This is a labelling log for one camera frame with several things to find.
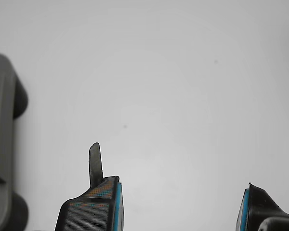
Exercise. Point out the black gripper finger with tab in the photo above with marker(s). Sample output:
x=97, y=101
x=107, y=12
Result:
x=86, y=214

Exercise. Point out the grey frame holder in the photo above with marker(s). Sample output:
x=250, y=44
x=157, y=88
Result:
x=0, y=120

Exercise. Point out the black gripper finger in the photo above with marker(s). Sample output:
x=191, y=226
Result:
x=257, y=207

